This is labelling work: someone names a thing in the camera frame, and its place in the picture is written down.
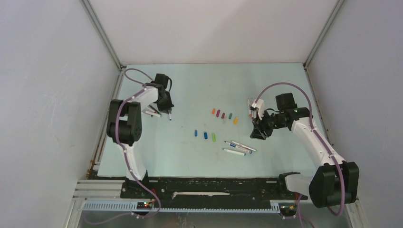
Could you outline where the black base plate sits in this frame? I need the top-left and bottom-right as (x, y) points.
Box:
(120, 177), (297, 209)

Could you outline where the dark green marker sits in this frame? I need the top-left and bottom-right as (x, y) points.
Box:
(148, 105), (160, 114)

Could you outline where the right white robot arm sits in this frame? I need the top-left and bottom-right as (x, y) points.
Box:
(250, 93), (359, 208)

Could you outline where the orange cap marker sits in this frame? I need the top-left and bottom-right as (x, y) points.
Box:
(247, 98), (252, 117)

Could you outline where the aluminium frame rail right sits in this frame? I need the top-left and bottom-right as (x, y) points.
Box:
(302, 0), (347, 167)

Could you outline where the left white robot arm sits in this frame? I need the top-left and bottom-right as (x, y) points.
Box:
(106, 74), (174, 198)

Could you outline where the grey cap white marker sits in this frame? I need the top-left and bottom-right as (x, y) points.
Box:
(142, 110), (161, 117)

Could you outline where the blue cap thin marker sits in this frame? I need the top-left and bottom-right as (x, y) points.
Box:
(222, 148), (246, 156)

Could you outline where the blue cap thick marker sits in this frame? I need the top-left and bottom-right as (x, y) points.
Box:
(225, 141), (253, 154)

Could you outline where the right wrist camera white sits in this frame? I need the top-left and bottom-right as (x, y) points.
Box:
(250, 99), (265, 120)

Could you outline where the light green cap marker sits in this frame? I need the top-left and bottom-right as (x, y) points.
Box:
(231, 141), (257, 152)

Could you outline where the aluminium frame rail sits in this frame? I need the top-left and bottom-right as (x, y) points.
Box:
(80, 0), (123, 178)
(302, 0), (347, 167)

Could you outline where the aluminium frame rail left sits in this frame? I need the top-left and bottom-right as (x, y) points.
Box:
(80, 0), (123, 178)

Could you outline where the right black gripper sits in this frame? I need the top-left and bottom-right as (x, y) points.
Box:
(250, 109), (287, 140)

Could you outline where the grey cable duct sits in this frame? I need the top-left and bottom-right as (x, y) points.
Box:
(82, 200), (296, 214)

